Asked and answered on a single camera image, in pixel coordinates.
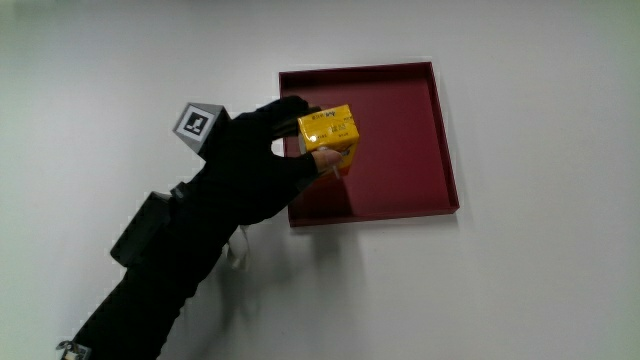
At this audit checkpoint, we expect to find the small metal connector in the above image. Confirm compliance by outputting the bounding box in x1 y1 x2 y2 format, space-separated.
55 340 93 360

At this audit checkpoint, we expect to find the dark red square tray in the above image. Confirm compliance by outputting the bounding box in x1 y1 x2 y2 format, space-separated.
278 61 461 229

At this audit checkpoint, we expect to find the black wrist sensor box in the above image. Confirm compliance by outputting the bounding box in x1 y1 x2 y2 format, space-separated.
109 190 175 269

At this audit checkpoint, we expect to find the yellow ice redtea carton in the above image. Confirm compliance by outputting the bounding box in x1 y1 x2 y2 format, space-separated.
297 103 361 180

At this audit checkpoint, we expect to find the person's left forearm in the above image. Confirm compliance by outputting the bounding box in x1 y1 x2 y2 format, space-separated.
63 192 240 360

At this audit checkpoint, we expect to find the person's left hand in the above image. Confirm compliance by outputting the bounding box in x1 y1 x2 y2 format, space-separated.
172 95 344 227

